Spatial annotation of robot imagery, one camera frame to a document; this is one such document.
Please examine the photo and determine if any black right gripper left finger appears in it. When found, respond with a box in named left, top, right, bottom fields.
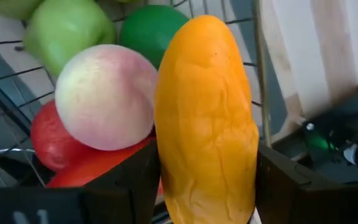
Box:
left=82, top=136, right=162, bottom=224

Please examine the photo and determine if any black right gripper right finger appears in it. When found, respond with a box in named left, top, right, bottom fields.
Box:
left=255, top=144, right=326, bottom=224

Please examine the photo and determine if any bright green pear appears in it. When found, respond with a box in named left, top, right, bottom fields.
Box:
left=23, top=0, right=117, bottom=77

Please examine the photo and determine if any red apple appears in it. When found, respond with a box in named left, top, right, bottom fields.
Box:
left=30, top=100, right=90, bottom=172

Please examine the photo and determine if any dark green lime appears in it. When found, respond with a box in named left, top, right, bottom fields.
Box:
left=119, top=4, right=190, bottom=70

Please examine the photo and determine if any gold wire basket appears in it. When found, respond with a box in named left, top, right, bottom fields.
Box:
left=0, top=0, right=273, bottom=189

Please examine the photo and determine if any pink white peach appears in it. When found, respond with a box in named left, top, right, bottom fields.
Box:
left=54, top=44, right=158, bottom=152

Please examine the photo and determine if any yellow mango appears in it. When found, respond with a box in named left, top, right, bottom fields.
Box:
left=154, top=14, right=260, bottom=224

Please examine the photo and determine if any olive green speckled pear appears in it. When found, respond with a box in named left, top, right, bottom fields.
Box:
left=0, top=0, right=45, bottom=20

